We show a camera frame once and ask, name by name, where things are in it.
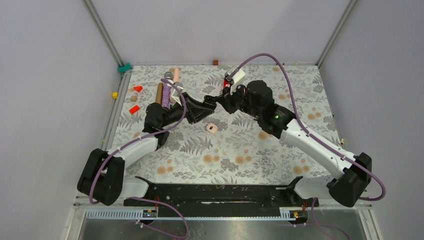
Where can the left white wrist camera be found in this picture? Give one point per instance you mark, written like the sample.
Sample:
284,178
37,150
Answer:
174,95

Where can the red flat block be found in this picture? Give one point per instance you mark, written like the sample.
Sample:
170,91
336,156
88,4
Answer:
134,109

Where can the red triangular block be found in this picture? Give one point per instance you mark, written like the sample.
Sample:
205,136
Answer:
138,88

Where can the red small box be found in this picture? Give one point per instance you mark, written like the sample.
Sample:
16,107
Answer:
226,85

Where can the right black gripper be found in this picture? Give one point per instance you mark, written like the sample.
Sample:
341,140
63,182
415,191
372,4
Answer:
227,101

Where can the yellow cube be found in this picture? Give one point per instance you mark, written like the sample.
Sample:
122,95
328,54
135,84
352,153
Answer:
115,95

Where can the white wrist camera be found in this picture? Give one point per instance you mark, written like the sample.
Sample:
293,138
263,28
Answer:
234,77
174,95

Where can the tan wooden cube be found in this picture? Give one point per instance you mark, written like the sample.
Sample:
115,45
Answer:
133,98

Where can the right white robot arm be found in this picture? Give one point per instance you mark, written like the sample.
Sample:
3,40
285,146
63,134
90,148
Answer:
349,174

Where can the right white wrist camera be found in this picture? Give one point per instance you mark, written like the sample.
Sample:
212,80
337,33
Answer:
234,77

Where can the floral patterned table mat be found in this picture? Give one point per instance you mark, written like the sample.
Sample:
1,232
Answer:
240,152

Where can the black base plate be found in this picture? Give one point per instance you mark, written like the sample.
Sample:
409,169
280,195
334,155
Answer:
213,200

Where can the brown microphone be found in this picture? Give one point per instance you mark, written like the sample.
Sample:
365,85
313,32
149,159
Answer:
159,93

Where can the purple glitter microphone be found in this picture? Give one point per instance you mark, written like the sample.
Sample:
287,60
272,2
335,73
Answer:
166,91

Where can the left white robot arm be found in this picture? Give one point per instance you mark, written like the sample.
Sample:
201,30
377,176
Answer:
102,178

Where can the pink microphone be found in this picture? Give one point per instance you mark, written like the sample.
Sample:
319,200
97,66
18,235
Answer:
176,75

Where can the beige earbud charging case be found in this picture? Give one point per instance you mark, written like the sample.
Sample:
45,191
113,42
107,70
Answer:
212,128

